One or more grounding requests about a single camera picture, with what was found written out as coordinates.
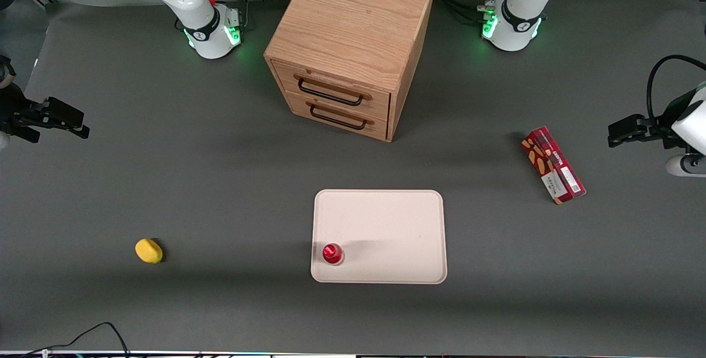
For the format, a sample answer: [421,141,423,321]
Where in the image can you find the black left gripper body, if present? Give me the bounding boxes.
[640,92,697,150]

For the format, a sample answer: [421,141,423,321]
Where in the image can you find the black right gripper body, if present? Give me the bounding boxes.
[0,83,51,144]

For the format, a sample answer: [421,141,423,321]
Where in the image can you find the red cookie box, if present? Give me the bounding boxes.
[521,126,587,205]

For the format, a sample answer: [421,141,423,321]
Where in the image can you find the beige rectangular tray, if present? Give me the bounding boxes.
[311,189,448,285]

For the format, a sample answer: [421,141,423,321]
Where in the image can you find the yellow lemon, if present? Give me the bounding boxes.
[135,238,164,264]

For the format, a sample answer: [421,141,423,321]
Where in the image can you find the small red-capped bottle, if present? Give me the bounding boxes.
[322,243,345,265]

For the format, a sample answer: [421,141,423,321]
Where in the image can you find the wooden two-drawer cabinet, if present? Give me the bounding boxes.
[264,0,437,143]

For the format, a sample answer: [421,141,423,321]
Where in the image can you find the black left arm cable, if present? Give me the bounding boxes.
[647,54,706,128]

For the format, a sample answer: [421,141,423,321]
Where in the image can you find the black cable on table edge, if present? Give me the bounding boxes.
[21,322,131,358]

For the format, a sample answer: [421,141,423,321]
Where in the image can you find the black left base cables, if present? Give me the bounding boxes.
[434,0,516,26]

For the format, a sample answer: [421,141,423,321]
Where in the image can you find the black drawer handle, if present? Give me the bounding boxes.
[306,102,368,131]
[297,76,365,107]

